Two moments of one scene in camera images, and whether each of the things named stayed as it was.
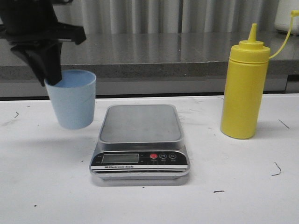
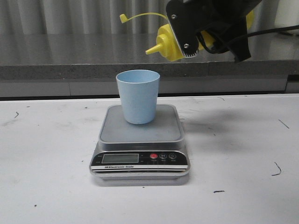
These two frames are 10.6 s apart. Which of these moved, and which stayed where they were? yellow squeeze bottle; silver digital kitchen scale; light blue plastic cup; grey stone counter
Moved: yellow squeeze bottle; light blue plastic cup
Stayed: grey stone counter; silver digital kitchen scale
